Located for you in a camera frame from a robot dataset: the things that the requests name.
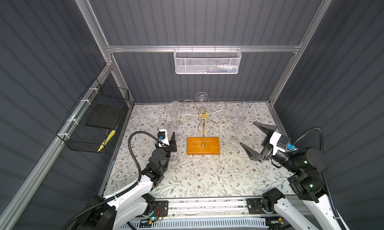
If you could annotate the orange wooden rack base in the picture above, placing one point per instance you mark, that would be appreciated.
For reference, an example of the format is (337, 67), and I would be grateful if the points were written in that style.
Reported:
(203, 146)

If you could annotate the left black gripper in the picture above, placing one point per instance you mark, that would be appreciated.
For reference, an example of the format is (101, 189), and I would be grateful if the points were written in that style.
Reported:
(172, 146)

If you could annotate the clear wine glass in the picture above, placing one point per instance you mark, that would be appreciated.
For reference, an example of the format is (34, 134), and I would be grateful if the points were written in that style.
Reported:
(242, 112)
(239, 126)
(175, 106)
(168, 127)
(174, 115)
(202, 97)

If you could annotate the floral table mat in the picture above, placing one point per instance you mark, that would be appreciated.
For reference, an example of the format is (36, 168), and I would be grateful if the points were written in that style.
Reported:
(231, 173)

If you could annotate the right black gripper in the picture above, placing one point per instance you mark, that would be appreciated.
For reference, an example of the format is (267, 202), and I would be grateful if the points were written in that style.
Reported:
(267, 151)

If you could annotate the yellow striped item in basket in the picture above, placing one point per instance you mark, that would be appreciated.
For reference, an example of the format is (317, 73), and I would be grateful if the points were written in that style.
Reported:
(108, 138)

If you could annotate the items in white basket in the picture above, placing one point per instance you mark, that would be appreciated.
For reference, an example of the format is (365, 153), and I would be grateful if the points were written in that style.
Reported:
(232, 69)

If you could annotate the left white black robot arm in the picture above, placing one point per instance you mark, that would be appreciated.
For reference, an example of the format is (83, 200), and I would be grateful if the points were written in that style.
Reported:
(117, 209)

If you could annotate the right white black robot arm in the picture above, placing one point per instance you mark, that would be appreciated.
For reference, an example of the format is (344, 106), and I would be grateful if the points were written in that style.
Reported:
(308, 166)

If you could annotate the white wire mesh basket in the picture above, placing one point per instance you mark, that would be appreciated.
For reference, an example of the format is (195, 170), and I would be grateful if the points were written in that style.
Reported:
(187, 60)

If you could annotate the black wire mesh basket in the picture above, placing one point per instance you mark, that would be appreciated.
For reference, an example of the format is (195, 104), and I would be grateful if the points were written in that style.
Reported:
(104, 110)

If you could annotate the gold wire glass rack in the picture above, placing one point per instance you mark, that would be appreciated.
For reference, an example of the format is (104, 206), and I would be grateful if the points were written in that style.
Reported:
(204, 113)

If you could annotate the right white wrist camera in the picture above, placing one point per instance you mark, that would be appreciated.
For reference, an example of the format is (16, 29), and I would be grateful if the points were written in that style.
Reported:
(281, 143)

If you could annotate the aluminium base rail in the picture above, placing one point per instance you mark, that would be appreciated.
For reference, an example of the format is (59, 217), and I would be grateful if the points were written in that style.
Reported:
(219, 213)

